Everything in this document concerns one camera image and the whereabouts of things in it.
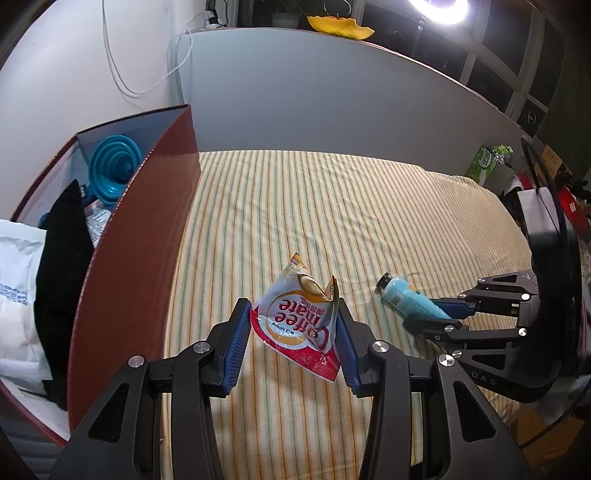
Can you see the small printed packet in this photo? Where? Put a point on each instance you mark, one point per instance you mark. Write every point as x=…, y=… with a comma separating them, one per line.
x=98, y=218

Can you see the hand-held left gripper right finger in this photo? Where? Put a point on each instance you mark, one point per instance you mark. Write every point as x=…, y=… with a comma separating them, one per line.
x=346, y=346

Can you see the green tissue pack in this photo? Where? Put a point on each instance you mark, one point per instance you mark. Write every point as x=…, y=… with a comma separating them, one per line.
x=487, y=161

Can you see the black cloth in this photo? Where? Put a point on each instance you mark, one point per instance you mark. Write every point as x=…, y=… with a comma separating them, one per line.
x=60, y=286

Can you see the blue collapsible funnel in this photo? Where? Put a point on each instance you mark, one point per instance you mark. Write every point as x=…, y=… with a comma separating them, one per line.
x=113, y=166

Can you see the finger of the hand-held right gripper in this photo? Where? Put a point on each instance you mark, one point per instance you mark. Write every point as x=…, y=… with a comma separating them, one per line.
x=443, y=332
x=452, y=308

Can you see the red white coffee creamer packet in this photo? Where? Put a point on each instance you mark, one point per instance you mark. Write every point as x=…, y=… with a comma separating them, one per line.
x=295, y=323

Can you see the white power strip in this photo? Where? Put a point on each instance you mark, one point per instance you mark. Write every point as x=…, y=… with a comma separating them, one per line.
x=207, y=19

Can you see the red cardboard box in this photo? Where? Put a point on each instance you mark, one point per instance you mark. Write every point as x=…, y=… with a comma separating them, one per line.
x=134, y=258

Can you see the brown cardboard box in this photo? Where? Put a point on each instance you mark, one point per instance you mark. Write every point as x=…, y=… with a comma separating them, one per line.
x=551, y=159

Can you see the white plastic pack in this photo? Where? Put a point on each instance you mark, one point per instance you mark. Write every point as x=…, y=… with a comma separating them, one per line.
x=18, y=295

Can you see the striped bed sheet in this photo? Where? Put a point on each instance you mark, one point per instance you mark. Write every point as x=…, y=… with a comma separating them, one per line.
x=323, y=221

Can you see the yellow fruit bowl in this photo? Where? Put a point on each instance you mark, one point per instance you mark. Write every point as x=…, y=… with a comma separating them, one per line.
x=339, y=25

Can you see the white plant pot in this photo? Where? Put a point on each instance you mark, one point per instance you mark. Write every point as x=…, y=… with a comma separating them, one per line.
x=285, y=19

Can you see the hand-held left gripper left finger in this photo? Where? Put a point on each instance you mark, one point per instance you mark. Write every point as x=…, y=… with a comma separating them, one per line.
x=235, y=344

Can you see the light blue cream tube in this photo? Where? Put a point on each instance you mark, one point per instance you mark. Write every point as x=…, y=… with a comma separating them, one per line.
x=411, y=297

